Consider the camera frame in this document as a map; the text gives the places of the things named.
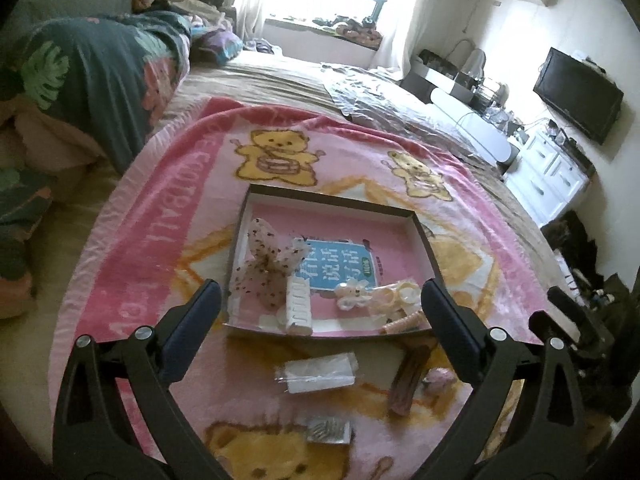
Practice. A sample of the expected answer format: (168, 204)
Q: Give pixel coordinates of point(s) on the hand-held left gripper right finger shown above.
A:
(452, 332)

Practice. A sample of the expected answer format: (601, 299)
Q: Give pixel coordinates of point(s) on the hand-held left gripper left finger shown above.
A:
(187, 332)

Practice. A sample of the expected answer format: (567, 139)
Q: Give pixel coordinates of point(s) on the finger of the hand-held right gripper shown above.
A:
(565, 310)

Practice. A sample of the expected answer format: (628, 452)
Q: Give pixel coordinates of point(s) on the clear bag of yellow rings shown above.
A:
(402, 294)

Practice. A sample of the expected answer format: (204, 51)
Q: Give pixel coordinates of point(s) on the polka dot lace bow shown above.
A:
(270, 265)

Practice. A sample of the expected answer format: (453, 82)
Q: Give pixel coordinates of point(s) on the white pearl hair clip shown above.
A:
(350, 294)

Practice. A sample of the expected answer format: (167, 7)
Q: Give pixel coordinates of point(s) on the white hair claw clip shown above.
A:
(297, 305)

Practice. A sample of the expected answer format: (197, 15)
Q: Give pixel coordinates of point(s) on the pink lined cardboard box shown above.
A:
(350, 225)

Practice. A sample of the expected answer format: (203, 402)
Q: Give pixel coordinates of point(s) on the small pink hair accessory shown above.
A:
(440, 380)

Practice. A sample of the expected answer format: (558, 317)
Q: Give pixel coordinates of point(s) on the dark pile of clothes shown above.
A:
(600, 270)

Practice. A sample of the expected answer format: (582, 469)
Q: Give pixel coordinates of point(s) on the brown hair clip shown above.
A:
(407, 380)

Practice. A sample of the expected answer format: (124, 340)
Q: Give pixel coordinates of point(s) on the pink bear printed blanket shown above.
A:
(165, 210)

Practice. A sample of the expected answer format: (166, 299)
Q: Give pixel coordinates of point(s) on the clear packet with white insert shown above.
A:
(320, 372)

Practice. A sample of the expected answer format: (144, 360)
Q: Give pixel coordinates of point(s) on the white drawer cabinet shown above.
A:
(545, 170)

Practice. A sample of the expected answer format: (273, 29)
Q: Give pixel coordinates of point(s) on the silver comb in clear packet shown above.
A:
(327, 430)

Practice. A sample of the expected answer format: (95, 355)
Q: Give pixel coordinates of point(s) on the white cylindrical bolster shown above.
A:
(480, 130)

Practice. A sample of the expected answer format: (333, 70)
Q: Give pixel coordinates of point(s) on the black flat television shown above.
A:
(580, 95)

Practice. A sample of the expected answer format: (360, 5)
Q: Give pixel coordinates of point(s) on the crinkled clear plastic sheet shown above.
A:
(390, 105)

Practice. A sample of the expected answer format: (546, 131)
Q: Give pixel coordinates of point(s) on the white open box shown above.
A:
(440, 77)

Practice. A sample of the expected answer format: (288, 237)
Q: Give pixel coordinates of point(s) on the beige bed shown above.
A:
(280, 80)

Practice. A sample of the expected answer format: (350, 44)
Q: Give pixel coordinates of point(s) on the dark leaf print quilt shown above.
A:
(100, 70)

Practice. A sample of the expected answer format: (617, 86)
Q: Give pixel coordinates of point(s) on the purple pillow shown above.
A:
(220, 45)

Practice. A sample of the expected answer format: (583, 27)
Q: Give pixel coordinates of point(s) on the clutter of toys on sill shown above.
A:
(352, 30)

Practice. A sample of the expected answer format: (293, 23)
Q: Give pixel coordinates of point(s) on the heap of clothes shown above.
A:
(170, 2)

